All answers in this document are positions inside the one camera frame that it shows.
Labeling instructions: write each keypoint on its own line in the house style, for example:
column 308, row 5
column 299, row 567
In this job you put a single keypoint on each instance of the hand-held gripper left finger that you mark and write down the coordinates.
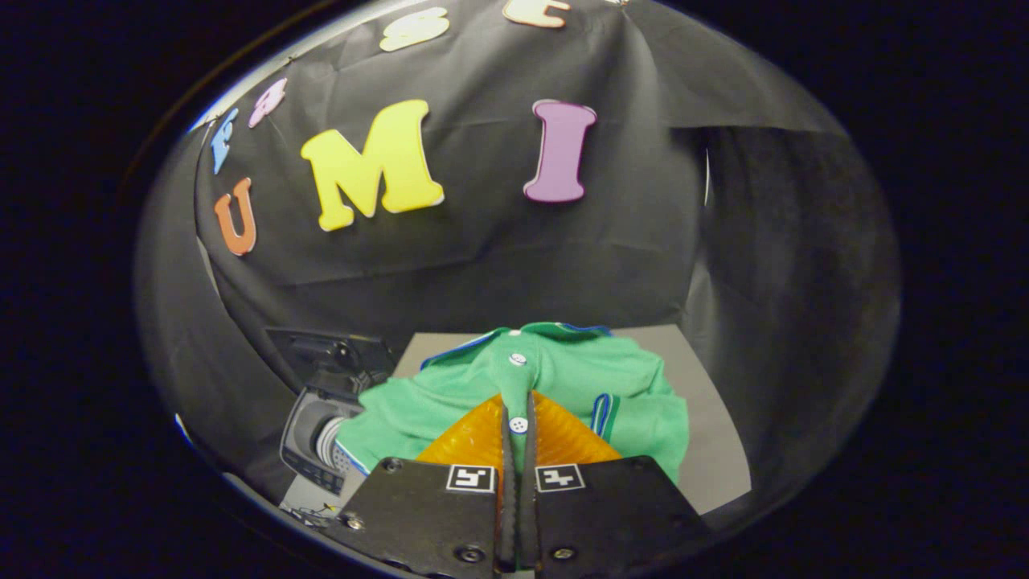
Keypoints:
column 434, row 515

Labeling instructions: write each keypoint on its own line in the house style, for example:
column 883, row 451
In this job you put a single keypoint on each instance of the grey washing machine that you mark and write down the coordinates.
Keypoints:
column 301, row 434

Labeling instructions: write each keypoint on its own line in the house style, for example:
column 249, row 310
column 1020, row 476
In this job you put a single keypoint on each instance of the beige metal cabinet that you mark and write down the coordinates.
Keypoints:
column 715, row 450

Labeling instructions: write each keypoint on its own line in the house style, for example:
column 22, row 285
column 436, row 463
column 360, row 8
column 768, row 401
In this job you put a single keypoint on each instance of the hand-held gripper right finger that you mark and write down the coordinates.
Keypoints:
column 603, row 515

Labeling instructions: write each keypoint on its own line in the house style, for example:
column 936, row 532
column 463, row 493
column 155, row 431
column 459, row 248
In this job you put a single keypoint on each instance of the green polo shirt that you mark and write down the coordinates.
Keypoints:
column 450, row 386

